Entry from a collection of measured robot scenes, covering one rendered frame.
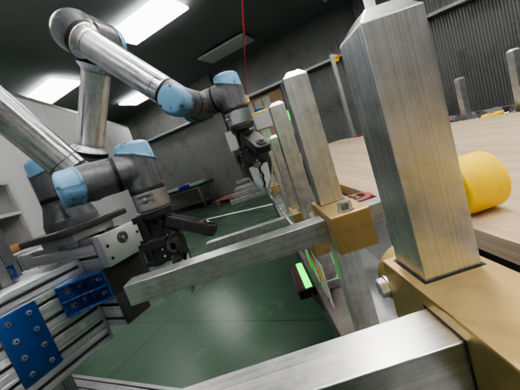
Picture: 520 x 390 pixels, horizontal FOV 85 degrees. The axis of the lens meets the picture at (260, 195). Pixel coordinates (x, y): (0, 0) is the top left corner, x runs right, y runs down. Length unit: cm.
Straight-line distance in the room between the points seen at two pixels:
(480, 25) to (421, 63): 753
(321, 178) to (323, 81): 722
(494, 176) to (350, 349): 34
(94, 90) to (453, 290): 105
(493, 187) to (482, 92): 718
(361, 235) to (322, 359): 22
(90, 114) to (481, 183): 103
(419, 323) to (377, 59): 14
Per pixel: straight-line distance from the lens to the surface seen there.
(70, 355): 100
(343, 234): 37
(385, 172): 19
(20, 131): 79
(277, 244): 39
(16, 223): 366
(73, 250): 100
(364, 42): 18
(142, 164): 64
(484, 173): 46
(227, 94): 85
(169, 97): 76
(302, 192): 67
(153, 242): 66
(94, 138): 111
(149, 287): 43
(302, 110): 42
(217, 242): 92
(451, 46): 759
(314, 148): 42
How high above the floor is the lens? 108
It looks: 8 degrees down
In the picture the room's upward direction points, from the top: 18 degrees counter-clockwise
